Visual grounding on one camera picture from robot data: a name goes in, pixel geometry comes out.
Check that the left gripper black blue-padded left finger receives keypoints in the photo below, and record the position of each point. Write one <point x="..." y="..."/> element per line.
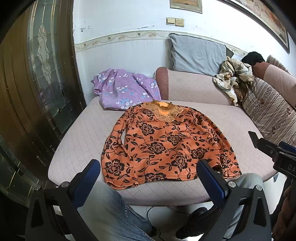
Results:
<point x="81" y="185"/>

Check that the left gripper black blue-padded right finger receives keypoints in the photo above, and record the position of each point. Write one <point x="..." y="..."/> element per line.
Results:
<point x="219" y="191"/>

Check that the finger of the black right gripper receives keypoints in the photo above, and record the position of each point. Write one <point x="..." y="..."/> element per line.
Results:
<point x="254" y="138"/>

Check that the orange black floral blouse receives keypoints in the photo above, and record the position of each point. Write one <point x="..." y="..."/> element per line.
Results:
<point x="154" y="141"/>

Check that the operator right hand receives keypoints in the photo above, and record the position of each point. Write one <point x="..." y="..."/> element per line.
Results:
<point x="284" y="228"/>

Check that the striped beige cushion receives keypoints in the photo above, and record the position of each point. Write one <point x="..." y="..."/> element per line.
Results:
<point x="269" y="101"/>

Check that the blue jeans leg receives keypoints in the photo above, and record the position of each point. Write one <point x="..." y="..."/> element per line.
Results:
<point x="109" y="217"/>

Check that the cream patterned crumpled cloth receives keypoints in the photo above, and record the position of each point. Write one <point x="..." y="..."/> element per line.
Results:
<point x="233" y="72"/>

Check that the black garment on sofa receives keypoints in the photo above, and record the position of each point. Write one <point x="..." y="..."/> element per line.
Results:
<point x="252" y="58"/>

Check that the pink sofa backrest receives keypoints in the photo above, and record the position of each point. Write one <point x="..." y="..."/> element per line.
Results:
<point x="189" y="87"/>

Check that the purple floral garment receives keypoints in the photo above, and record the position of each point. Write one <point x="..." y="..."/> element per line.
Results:
<point x="119" y="89"/>

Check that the grey pillow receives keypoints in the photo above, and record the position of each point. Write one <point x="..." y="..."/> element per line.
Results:
<point x="195" y="55"/>

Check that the large framed painting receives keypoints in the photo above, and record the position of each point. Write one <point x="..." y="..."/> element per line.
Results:
<point x="260" y="13"/>

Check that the beige wall switch plate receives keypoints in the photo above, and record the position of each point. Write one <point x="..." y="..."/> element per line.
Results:
<point x="175" y="21"/>

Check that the framed wall picture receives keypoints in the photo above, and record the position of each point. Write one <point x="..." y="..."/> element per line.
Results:
<point x="188" y="5"/>

